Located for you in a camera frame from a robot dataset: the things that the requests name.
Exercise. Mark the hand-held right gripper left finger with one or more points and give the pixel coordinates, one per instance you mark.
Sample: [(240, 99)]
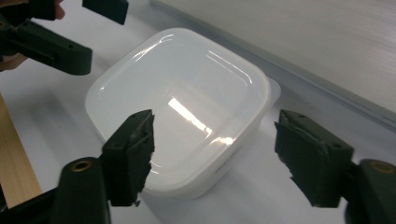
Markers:
[(130, 161)]

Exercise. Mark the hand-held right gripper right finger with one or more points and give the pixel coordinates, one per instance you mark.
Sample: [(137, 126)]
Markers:
[(314, 161)]

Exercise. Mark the white plastic container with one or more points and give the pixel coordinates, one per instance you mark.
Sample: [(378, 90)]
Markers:
[(186, 77)]

